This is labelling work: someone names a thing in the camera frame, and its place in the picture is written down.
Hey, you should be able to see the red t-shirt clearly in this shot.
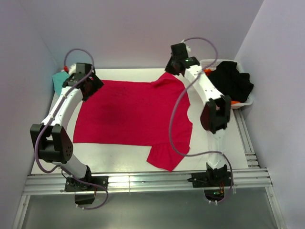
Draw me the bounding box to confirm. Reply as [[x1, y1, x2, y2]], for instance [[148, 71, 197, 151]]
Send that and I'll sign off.
[[73, 73, 193, 171]]

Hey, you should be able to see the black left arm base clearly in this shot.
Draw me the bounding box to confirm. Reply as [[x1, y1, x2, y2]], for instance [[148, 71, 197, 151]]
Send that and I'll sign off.
[[64, 176, 109, 206]]

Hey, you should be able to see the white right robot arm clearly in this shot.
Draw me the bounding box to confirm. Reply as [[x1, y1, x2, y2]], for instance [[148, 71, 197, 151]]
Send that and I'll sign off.
[[165, 42, 232, 178]]

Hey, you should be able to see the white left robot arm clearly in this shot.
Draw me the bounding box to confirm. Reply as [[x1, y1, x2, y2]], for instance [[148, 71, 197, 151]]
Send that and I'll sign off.
[[30, 63, 103, 179]]

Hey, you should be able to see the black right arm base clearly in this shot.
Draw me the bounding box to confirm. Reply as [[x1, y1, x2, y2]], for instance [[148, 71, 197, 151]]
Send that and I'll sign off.
[[187, 170, 234, 202]]

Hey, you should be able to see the white plastic laundry basket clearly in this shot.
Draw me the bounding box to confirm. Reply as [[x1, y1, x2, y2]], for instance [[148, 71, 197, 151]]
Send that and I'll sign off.
[[200, 59, 254, 109]]

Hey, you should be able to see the orange t-shirt in basket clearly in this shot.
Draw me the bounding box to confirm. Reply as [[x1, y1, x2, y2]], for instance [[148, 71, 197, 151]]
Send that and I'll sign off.
[[204, 69, 240, 105]]

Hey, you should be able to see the folded teal t-shirt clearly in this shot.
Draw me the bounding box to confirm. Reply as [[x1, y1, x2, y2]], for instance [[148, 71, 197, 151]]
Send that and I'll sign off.
[[52, 71, 69, 96]]

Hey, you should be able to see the black t-shirt in basket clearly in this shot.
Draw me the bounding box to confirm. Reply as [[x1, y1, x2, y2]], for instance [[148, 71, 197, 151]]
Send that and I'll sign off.
[[208, 61, 254, 103]]

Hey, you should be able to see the aluminium table frame rail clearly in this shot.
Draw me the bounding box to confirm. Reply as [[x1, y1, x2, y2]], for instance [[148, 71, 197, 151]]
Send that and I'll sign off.
[[12, 109, 287, 229]]

